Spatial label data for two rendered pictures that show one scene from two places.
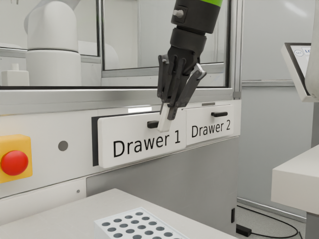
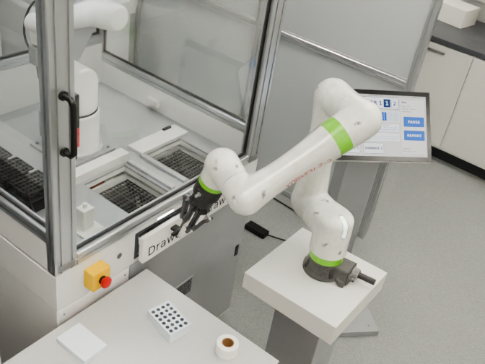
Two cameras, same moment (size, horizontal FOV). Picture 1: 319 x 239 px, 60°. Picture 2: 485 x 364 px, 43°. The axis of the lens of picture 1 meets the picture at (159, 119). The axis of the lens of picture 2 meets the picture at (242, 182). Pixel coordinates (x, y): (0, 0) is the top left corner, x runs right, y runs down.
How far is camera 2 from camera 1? 1.62 m
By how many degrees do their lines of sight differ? 29
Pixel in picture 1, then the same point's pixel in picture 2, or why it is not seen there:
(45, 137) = (111, 255)
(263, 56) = (328, 13)
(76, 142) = (125, 250)
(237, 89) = (254, 153)
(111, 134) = (148, 244)
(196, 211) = (201, 258)
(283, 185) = (248, 282)
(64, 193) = (118, 278)
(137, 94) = (164, 206)
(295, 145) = not seen: hidden behind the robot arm
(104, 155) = (143, 257)
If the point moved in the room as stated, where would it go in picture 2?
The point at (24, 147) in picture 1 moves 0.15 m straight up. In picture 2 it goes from (107, 271) to (108, 235)
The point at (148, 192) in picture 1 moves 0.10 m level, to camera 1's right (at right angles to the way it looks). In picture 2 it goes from (166, 260) to (193, 261)
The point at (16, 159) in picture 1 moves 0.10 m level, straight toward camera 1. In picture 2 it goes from (107, 282) to (121, 303)
